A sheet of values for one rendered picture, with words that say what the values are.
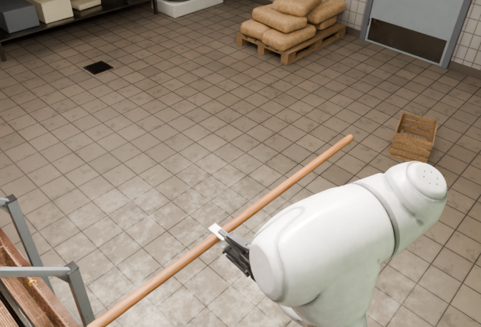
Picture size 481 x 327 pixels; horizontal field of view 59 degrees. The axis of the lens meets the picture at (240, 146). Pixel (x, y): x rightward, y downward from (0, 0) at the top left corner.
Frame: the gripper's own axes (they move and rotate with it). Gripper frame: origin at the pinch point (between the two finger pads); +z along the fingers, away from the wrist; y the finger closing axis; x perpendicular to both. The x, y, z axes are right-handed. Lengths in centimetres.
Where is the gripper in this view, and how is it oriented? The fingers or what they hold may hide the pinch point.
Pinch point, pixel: (219, 236)
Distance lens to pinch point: 136.5
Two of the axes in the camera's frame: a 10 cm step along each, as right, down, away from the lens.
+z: -7.2, -4.4, 5.4
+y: -0.3, 8.0, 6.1
